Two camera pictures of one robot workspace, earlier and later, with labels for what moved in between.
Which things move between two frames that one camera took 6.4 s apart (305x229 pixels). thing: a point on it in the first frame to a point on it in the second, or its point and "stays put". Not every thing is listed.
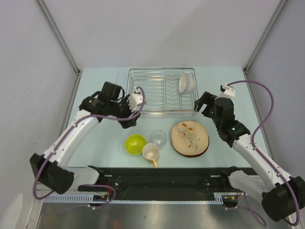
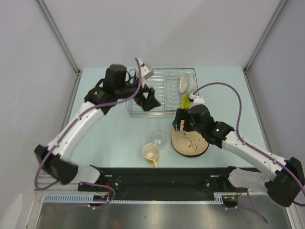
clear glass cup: x=158 y=137 stays put
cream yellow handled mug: x=151 y=151 stays put
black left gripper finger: x=127 y=124 to x=142 y=101
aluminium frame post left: x=42 y=5 stays put
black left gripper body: x=122 y=109 to x=129 y=90
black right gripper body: x=208 y=99 to x=198 y=128
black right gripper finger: x=198 y=104 to x=180 y=115
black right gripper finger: x=206 y=111 to x=188 y=125
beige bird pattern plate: x=190 y=139 stays put
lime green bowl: x=135 y=144 to x=186 y=102
